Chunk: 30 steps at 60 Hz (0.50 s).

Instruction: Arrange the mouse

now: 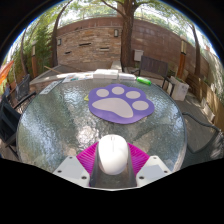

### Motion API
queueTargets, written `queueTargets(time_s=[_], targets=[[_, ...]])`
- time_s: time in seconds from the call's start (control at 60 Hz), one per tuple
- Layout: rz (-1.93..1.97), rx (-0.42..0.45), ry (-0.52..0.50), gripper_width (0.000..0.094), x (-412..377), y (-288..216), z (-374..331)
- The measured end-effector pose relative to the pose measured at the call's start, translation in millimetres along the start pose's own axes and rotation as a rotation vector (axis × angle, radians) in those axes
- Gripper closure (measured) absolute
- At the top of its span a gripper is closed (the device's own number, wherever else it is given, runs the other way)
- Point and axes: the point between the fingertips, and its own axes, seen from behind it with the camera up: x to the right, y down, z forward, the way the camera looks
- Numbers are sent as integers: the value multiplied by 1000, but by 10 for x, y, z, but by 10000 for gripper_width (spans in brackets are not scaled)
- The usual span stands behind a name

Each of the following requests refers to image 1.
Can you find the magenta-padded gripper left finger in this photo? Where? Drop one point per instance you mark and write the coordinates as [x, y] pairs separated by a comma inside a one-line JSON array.
[[71, 170]]

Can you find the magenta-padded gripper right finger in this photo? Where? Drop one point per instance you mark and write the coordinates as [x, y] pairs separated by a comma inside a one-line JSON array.
[[153, 168]]

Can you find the white computer mouse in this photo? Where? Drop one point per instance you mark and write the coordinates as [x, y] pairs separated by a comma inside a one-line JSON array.
[[112, 155]]

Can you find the purple paw-shaped mouse pad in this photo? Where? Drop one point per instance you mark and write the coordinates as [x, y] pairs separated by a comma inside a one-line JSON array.
[[115, 100]]

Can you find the black metal armchair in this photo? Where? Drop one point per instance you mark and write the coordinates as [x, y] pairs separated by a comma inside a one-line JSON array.
[[200, 120]]

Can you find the small yellow paper piece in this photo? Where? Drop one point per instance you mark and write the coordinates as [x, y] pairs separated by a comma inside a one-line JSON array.
[[86, 97]]

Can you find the black mesh chair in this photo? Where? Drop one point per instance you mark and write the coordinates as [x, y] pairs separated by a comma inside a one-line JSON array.
[[23, 87], [7, 123]]

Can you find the low white planter box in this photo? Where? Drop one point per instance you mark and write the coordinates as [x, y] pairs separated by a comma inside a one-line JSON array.
[[208, 109]]

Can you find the tall white planter box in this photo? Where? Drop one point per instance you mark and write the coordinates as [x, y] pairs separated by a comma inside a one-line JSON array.
[[180, 89]]

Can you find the long printed paper strip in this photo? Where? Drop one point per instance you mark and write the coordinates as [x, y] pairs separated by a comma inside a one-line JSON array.
[[50, 87]]

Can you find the green wipes pack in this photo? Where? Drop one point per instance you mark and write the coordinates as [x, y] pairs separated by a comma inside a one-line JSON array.
[[144, 80]]

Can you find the white notebook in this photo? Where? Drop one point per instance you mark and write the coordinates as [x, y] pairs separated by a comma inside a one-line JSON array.
[[127, 76]]

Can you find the stone raised garden bed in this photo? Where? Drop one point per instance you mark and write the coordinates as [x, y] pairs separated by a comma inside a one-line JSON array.
[[60, 71]]

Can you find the white flat box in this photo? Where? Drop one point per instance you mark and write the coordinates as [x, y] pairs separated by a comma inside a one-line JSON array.
[[99, 74], [112, 74]]

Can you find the dark slatted garden chair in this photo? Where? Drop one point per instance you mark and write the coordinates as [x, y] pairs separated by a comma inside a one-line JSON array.
[[153, 66]]

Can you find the large tree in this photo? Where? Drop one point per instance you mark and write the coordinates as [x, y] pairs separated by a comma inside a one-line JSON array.
[[127, 36]]

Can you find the thin leaning tree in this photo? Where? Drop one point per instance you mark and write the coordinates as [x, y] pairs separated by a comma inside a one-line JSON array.
[[56, 36]]

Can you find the wooden lamp post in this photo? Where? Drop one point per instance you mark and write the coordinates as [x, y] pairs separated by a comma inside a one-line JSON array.
[[182, 60], [34, 63]]

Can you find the white wall-mounted box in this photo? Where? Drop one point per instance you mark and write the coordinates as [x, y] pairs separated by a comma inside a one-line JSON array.
[[138, 55]]

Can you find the black wall lamp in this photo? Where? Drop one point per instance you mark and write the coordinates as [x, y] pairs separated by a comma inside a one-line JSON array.
[[59, 42], [116, 33]]

